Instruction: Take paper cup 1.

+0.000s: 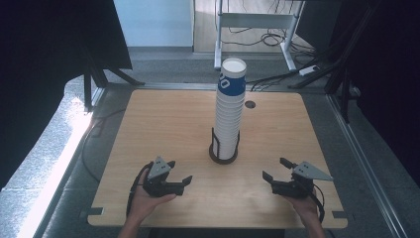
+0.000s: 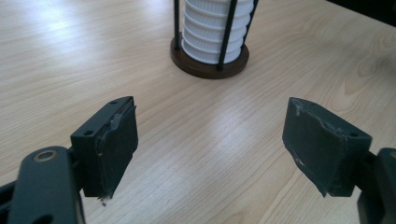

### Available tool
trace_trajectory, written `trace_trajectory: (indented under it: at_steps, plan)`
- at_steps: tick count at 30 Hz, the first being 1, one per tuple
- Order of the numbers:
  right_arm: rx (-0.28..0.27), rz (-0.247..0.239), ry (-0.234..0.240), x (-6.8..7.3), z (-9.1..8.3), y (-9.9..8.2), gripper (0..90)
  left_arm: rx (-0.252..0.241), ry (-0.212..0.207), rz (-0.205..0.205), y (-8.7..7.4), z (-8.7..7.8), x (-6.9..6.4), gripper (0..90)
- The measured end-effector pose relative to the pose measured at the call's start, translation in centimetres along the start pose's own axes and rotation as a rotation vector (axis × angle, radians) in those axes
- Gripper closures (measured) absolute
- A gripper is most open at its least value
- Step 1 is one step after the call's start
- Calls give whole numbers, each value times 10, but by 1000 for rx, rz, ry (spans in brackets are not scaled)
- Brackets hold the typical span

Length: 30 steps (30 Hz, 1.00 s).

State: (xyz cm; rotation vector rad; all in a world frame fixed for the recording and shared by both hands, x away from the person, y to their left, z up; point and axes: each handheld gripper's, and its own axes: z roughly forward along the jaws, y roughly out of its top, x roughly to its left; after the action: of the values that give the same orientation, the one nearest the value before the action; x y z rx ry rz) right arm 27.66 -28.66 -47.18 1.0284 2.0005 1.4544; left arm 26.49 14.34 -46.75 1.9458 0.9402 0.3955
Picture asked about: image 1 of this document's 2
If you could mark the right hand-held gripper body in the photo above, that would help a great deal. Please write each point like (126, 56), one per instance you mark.
(303, 172)

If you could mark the black tripod stand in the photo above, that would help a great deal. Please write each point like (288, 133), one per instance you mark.
(87, 89)

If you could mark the black metal stand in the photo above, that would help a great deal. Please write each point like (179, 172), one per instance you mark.
(345, 86)

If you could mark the aluminium floor rail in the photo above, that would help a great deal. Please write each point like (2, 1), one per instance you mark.
(363, 155)

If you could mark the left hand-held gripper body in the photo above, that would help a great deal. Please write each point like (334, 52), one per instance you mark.
(159, 168)

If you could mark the black curtain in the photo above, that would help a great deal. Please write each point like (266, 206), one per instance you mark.
(43, 66)
(389, 82)

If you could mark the round table grommet hole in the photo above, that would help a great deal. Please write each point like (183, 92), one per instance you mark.
(250, 104)

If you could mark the person's left hand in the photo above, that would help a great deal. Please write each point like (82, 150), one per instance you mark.
(143, 205)

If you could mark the white metal desk frame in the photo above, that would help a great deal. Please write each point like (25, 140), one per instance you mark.
(252, 20)

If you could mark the white panel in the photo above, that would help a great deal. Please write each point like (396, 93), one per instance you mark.
(152, 23)

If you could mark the stack of white paper cups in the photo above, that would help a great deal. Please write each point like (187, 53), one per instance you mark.
(229, 112)

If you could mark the white power strip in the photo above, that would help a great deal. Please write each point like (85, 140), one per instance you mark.
(309, 70)

